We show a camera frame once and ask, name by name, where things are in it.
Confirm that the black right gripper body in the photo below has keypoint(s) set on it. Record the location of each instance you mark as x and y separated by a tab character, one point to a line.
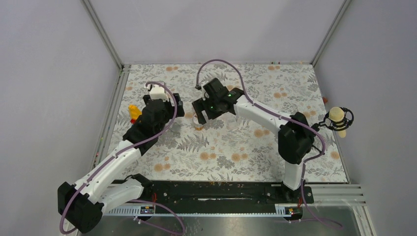
216	110

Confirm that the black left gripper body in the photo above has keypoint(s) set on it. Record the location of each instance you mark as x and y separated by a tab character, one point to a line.
169	115

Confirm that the white orange pill bottle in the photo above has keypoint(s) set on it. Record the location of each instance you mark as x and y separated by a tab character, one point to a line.
196	123

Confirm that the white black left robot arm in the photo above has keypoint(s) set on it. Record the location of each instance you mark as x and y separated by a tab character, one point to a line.
83	203

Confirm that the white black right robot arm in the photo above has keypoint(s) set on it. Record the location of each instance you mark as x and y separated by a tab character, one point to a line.
294	135

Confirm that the yellow blue toy blocks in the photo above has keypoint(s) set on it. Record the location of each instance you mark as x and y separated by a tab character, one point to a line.
134	113

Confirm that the grey cylindrical tool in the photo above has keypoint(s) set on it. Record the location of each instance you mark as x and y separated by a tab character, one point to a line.
176	127

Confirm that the floral patterned table mat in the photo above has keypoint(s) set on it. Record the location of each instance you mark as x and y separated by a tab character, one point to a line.
215	153

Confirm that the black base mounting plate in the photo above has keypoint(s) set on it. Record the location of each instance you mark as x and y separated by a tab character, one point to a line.
229	194

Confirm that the beige foam microphone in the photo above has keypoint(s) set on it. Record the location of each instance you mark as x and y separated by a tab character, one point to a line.
339	119

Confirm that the slotted metal cable duct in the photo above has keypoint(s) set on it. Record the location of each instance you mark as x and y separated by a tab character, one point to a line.
145	210

